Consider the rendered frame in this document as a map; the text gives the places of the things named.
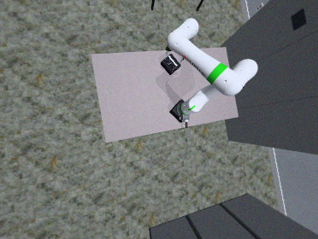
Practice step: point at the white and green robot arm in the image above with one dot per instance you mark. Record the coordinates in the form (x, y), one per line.
(222, 79)

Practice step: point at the black lighting desk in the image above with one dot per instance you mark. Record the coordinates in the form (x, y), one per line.
(170, 64)

